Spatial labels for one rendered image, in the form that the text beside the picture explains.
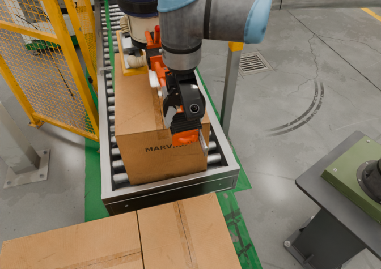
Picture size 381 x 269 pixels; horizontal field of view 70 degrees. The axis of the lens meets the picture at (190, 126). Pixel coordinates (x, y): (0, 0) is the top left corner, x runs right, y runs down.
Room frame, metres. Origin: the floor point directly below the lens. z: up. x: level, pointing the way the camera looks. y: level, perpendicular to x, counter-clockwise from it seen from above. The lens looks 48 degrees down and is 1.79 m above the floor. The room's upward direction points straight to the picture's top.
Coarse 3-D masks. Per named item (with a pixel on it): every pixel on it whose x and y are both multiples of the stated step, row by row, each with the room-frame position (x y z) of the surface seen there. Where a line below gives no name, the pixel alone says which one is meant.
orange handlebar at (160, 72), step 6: (150, 36) 0.97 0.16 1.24; (150, 42) 0.92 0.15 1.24; (156, 66) 0.78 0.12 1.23; (156, 72) 0.75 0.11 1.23; (162, 72) 0.74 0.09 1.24; (162, 78) 0.71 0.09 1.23; (162, 84) 0.68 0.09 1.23; (180, 138) 0.47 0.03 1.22; (186, 138) 0.46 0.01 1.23; (192, 138) 0.47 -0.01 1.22
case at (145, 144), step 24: (120, 72) 1.12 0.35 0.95; (120, 96) 0.94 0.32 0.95; (144, 96) 0.94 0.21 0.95; (120, 120) 0.79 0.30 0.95; (144, 120) 0.79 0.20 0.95; (120, 144) 0.71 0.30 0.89; (144, 144) 0.73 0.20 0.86; (168, 144) 0.75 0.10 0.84; (192, 144) 0.76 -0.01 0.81; (144, 168) 0.72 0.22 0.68; (168, 168) 0.74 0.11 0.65; (192, 168) 0.77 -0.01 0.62
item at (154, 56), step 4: (152, 44) 0.88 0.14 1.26; (156, 44) 0.88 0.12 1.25; (160, 44) 0.89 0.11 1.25; (148, 48) 0.87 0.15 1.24; (152, 48) 0.88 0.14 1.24; (156, 48) 0.88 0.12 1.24; (160, 48) 0.88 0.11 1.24; (148, 52) 0.85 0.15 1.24; (152, 52) 0.85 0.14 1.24; (156, 52) 0.85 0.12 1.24; (148, 56) 0.81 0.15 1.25; (152, 56) 0.83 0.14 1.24; (156, 56) 0.81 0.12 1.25; (160, 56) 0.81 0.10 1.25; (148, 60) 0.81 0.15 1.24; (152, 60) 0.80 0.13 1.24; (156, 60) 0.81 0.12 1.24; (160, 60) 0.81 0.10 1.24; (148, 64) 0.82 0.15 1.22; (152, 64) 0.80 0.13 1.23; (160, 64) 0.81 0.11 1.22; (164, 64) 0.81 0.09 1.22; (152, 68) 0.80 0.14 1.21
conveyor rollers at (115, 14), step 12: (120, 12) 2.62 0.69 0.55; (108, 48) 1.98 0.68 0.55; (108, 60) 1.81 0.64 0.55; (108, 72) 1.70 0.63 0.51; (108, 84) 1.53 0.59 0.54; (108, 108) 1.27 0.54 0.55; (216, 156) 0.89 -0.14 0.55; (120, 168) 0.83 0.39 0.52; (216, 168) 0.81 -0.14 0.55; (120, 180) 0.74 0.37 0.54
